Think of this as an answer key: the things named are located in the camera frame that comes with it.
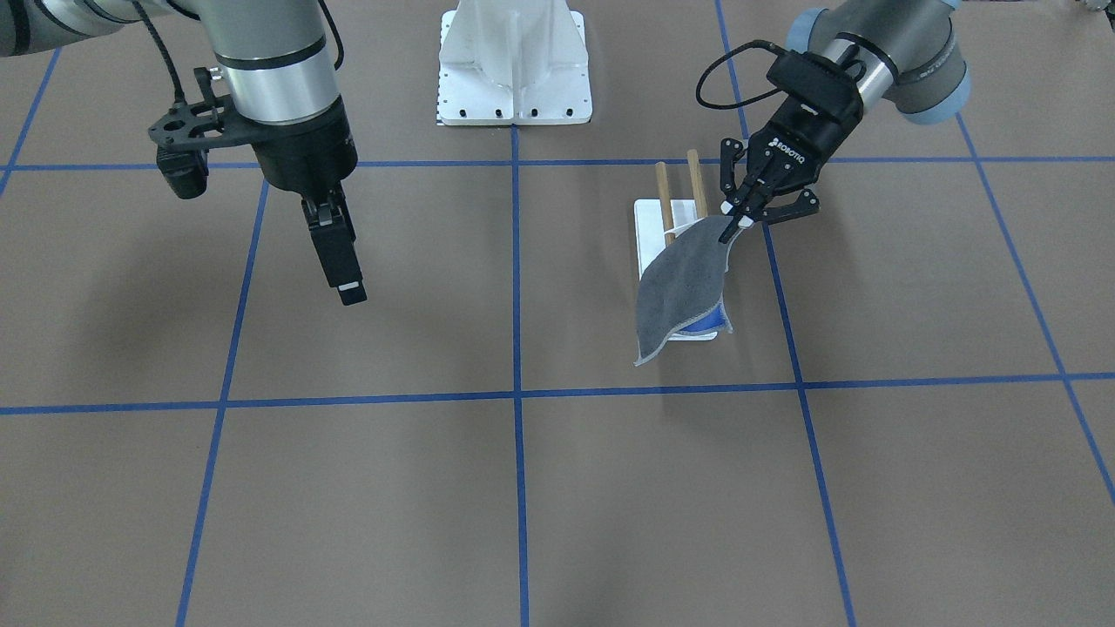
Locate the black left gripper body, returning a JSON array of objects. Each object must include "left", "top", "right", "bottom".
[{"left": 720, "top": 97, "right": 859, "bottom": 225}]

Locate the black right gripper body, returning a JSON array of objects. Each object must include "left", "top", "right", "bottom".
[{"left": 254, "top": 97, "right": 358, "bottom": 206}]

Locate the grey towel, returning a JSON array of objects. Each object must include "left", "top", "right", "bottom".
[{"left": 634, "top": 215, "right": 740, "bottom": 367}]

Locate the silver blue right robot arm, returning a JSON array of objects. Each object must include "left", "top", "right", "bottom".
[{"left": 3, "top": 1, "right": 367, "bottom": 306}]

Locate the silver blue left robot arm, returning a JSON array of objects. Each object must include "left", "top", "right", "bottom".
[{"left": 720, "top": 1, "right": 971, "bottom": 244}]

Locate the wooden rack rod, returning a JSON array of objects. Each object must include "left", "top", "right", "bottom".
[
  {"left": 655, "top": 160, "right": 676, "bottom": 245},
  {"left": 686, "top": 148, "right": 709, "bottom": 219}
]

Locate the white towel rack base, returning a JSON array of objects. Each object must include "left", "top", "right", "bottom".
[{"left": 633, "top": 199, "right": 718, "bottom": 341}]

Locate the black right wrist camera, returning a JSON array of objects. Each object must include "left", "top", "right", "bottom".
[{"left": 148, "top": 67, "right": 234, "bottom": 199}]

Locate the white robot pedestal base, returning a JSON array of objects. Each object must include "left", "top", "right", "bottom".
[{"left": 436, "top": 1, "right": 593, "bottom": 126}]

